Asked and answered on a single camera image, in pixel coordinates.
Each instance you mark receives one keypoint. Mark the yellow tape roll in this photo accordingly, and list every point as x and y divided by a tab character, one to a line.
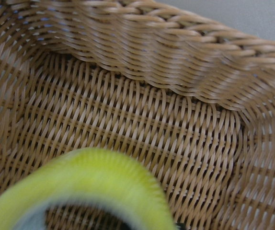
102	178

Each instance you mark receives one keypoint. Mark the brown wicker basket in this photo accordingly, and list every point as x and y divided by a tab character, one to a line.
190	98

